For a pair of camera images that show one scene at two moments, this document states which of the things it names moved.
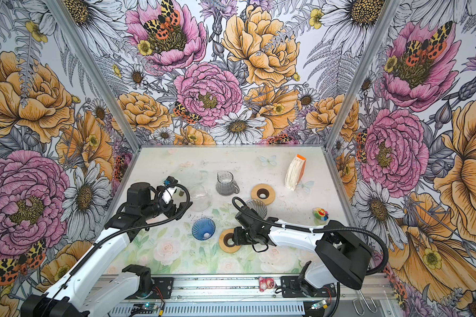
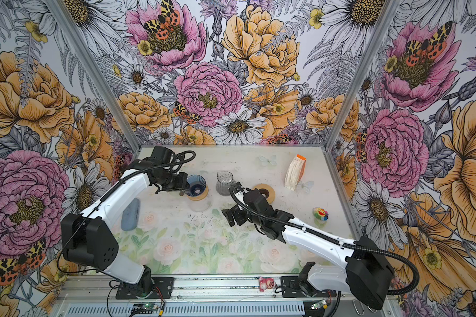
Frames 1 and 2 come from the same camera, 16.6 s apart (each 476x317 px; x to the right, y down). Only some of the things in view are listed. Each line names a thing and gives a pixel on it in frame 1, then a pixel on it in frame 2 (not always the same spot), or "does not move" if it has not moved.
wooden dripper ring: (226, 242) to (201, 197)
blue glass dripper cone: (203, 228) to (197, 185)
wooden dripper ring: (264, 193) does not move
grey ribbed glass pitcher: (225, 185) does not move
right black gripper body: (243, 236) to (241, 218)
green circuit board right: (321, 304) does not move
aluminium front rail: (260, 296) does not move
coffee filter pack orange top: (295, 172) does not move
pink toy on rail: (266, 283) does not move
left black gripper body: (166, 209) to (170, 181)
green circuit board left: (144, 308) does not move
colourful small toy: (320, 213) does not move
